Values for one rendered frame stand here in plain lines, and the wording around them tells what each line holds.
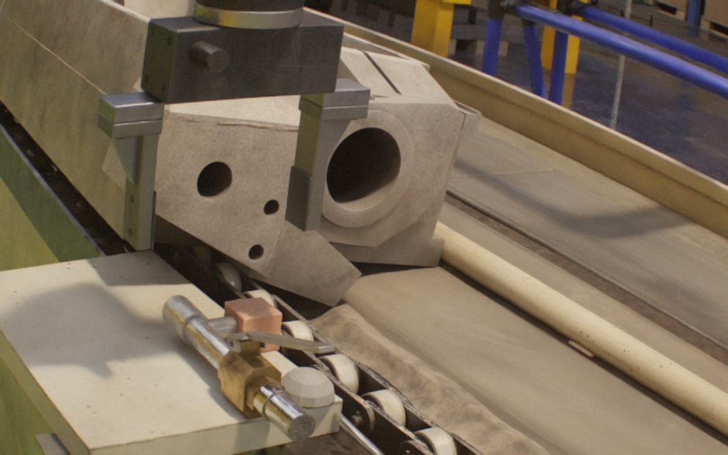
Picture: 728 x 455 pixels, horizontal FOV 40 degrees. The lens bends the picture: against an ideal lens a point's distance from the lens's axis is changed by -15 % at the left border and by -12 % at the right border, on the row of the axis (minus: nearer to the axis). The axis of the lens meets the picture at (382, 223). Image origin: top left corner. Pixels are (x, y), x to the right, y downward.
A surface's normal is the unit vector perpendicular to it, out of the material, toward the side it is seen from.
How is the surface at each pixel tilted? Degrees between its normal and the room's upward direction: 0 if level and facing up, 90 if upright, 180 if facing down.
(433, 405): 32
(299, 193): 90
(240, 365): 45
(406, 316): 0
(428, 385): 64
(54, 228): 90
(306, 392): 52
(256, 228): 90
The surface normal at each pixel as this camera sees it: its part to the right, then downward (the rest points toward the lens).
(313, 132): -0.81, 0.09
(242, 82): 0.57, 0.34
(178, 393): 0.13, -0.93
